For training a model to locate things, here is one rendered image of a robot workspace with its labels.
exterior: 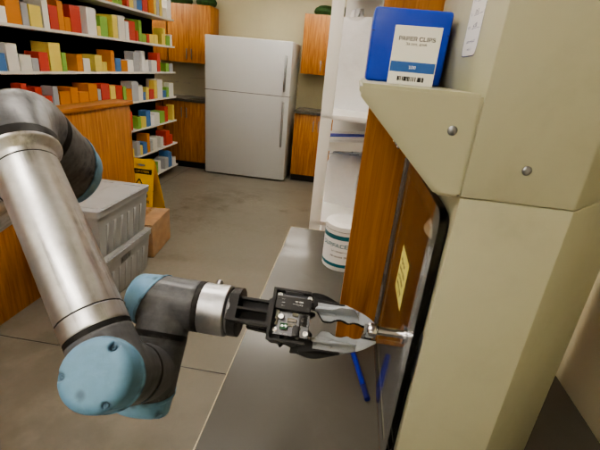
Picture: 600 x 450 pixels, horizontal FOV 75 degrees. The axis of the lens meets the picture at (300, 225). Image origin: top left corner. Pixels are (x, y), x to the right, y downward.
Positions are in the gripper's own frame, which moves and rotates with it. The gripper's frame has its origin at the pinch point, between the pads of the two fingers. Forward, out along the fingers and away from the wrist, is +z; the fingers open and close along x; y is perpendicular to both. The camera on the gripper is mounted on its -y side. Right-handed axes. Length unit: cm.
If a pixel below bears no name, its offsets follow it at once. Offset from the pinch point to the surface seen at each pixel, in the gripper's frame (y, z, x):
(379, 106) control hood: 29.1, -3.8, 17.7
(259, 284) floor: -225, -58, 51
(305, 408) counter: -19.1, -7.8, -12.6
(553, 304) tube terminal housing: 13.0, 19.7, 5.0
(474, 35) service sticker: 27.8, 5.6, 29.2
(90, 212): -139, -146, 60
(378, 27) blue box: 21.6, -4.4, 36.3
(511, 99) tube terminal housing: 30.3, 7.9, 18.9
